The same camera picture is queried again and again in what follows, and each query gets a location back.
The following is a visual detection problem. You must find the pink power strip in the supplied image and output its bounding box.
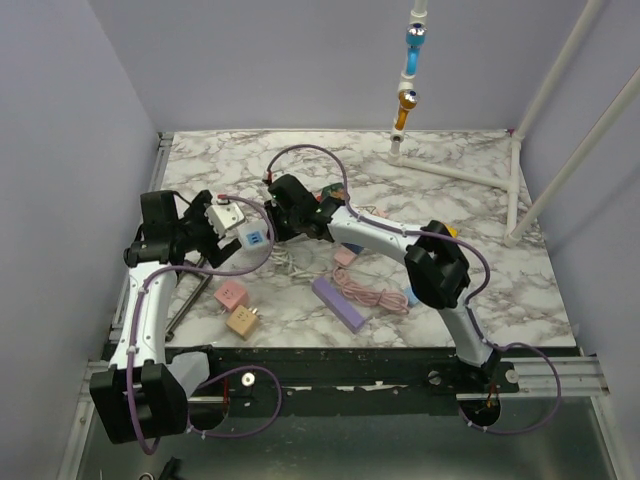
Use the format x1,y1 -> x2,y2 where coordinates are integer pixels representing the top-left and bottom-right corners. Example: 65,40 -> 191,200
333,207 -> 389,266

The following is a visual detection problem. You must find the light blue plug adapter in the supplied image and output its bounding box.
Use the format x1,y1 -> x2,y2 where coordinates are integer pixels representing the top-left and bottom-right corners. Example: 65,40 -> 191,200
403,287 -> 420,307

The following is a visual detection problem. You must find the white PVC pipe frame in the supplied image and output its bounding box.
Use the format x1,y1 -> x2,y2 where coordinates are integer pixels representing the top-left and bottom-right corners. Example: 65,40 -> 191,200
388,1 -> 639,247

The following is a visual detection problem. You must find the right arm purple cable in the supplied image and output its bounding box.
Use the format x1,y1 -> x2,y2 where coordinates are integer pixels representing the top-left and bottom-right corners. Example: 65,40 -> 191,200
264,144 -> 562,436

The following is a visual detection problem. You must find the dark green cube socket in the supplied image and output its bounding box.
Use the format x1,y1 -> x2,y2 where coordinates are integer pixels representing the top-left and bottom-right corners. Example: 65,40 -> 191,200
318,183 -> 345,201

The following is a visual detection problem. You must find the pink cube socket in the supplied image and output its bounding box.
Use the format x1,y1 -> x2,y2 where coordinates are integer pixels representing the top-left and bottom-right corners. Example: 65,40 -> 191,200
214,280 -> 249,312

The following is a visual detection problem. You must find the white power strip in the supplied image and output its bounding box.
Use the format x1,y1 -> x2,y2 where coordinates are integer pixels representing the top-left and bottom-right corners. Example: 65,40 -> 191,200
237,222 -> 270,251

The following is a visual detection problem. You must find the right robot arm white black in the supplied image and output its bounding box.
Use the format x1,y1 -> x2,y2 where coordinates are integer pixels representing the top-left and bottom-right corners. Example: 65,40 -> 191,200
265,174 -> 499,392

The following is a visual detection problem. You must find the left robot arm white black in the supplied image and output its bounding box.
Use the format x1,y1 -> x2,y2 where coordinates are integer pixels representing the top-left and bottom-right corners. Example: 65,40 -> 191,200
89,190 -> 245,444

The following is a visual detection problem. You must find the pink power cable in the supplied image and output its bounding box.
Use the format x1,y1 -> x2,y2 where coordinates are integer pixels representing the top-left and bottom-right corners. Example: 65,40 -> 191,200
332,267 -> 411,316

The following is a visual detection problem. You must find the beige cube socket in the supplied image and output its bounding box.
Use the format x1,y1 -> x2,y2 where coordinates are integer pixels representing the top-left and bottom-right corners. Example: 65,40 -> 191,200
226,305 -> 260,340

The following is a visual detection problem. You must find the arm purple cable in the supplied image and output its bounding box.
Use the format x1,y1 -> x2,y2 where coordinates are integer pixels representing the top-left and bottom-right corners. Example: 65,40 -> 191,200
124,194 -> 284,456
264,144 -> 562,436

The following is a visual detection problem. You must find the white coiled power cable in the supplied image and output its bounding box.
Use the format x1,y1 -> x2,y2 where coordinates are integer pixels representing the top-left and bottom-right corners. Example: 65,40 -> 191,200
272,244 -> 321,279

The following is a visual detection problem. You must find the purple USB power strip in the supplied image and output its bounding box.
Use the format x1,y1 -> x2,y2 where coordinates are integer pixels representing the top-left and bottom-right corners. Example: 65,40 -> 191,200
311,277 -> 366,334

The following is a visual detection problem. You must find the grey metal crank handle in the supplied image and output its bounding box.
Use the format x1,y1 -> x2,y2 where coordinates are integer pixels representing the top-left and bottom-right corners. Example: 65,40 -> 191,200
165,272 -> 211,342

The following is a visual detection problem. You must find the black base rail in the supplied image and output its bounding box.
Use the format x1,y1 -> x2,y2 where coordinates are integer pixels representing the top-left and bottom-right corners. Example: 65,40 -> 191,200
189,345 -> 519,430

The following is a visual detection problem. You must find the blue orange pipe stand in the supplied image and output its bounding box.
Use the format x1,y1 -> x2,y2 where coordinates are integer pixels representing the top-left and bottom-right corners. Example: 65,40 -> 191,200
390,0 -> 428,157

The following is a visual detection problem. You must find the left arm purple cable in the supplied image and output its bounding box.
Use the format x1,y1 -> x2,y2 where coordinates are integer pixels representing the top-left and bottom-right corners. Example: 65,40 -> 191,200
124,194 -> 284,456

